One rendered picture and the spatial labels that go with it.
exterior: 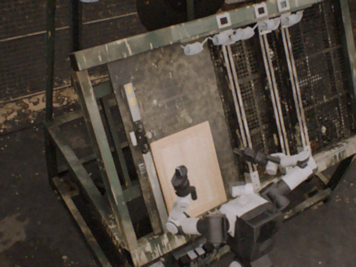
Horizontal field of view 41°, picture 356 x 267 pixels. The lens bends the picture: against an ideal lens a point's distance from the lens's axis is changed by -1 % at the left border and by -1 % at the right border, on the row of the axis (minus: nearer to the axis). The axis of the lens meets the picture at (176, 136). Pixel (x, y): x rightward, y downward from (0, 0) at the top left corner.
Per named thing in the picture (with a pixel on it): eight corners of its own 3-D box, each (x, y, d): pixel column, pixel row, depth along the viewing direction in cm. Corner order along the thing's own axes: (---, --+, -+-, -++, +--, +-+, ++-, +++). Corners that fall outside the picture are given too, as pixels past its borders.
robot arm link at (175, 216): (180, 195, 270) (172, 211, 284) (169, 206, 264) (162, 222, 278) (195, 206, 267) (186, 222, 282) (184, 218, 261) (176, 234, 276)
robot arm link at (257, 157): (242, 151, 310) (260, 157, 309) (238, 163, 305) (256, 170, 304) (247, 142, 299) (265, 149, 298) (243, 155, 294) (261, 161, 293)
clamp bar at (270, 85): (278, 173, 345) (302, 178, 325) (243, 8, 317) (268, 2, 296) (287, 168, 350) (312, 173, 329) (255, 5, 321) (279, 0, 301)
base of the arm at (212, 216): (218, 240, 266) (232, 241, 256) (200, 243, 258) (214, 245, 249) (216, 213, 267) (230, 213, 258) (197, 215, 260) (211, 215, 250)
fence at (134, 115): (161, 231, 300) (165, 233, 296) (121, 85, 277) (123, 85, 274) (168, 228, 302) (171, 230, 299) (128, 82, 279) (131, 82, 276)
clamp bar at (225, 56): (245, 189, 331) (268, 196, 310) (206, 18, 302) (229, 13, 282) (256, 184, 335) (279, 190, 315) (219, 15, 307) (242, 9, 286)
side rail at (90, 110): (123, 246, 294) (130, 251, 284) (70, 71, 267) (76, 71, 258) (131, 242, 296) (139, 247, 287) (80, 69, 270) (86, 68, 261)
